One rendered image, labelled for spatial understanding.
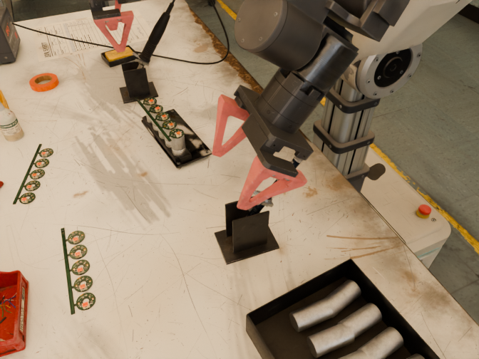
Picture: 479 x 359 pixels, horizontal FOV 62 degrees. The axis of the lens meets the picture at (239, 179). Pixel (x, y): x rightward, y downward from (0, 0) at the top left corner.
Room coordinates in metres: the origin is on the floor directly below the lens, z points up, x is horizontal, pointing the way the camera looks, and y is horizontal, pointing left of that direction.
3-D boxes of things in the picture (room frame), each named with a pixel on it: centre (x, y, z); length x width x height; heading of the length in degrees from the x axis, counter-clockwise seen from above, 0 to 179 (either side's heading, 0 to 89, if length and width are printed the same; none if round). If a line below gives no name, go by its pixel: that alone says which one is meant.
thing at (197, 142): (0.59, 0.12, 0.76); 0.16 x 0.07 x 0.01; 32
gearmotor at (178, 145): (0.53, 0.11, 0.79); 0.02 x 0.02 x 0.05
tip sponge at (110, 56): (0.90, 0.29, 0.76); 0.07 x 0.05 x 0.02; 125
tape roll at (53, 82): (0.78, 0.44, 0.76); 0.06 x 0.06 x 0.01
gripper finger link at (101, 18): (0.70, 0.23, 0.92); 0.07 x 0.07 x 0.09; 20
